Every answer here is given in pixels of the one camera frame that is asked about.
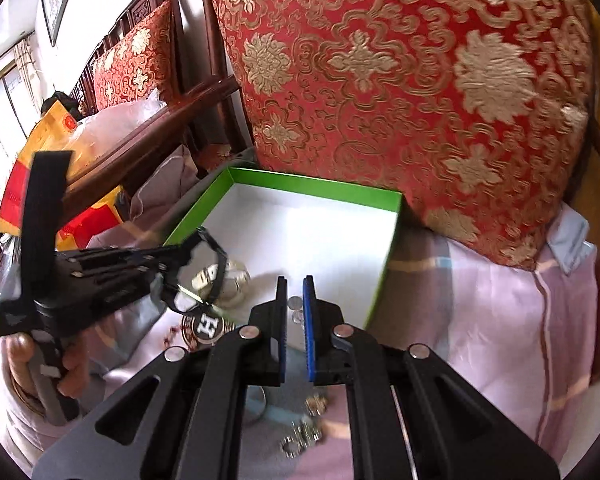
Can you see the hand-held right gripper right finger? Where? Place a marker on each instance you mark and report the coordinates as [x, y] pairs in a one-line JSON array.
[[309, 340]]

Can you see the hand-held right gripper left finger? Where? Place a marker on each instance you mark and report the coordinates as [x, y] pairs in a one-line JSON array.
[[282, 340]]

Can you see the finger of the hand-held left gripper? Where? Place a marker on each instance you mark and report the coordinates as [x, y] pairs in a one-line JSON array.
[[177, 251], [167, 287]]

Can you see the green cardboard box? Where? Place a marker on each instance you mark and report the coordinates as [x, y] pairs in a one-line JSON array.
[[305, 230]]

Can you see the person's left hand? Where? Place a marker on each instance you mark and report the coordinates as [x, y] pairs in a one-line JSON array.
[[72, 365]]

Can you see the white wrist watch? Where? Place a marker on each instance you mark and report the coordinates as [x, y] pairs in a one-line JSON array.
[[236, 280]]

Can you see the mauve folded cloth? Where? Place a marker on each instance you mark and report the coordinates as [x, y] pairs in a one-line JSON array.
[[165, 185]]

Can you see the thin silver bangle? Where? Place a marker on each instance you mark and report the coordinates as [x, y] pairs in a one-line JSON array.
[[264, 405]]

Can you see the clear plastic bag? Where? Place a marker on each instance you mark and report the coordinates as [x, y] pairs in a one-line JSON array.
[[105, 130]]

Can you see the yellow red paper bag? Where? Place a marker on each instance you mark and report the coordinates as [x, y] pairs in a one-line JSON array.
[[55, 130]]

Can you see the pink striped bed sheet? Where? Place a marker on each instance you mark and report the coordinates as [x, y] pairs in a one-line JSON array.
[[480, 310]]

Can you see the window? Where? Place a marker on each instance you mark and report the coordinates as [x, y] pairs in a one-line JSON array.
[[0, 125]]

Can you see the small red gold cushion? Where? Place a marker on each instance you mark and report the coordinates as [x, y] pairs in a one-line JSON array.
[[135, 60]]

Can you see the large red gold cushion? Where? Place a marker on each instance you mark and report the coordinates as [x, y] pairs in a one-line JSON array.
[[380, 85]]

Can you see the pale blue cloth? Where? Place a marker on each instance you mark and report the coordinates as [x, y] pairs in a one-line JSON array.
[[570, 240]]

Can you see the dark wooden sofa frame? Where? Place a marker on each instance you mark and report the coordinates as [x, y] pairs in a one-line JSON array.
[[145, 130]]

